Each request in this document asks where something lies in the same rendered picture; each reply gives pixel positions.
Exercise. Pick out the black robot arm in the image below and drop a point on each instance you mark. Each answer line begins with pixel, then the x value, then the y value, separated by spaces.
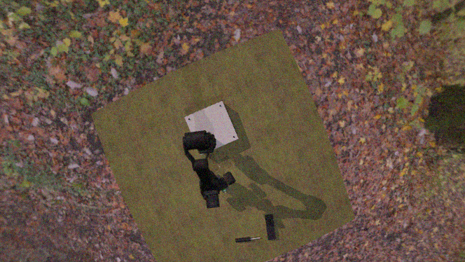
pixel 205 143

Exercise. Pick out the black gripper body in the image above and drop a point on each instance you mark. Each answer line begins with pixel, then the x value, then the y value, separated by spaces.
pixel 228 178

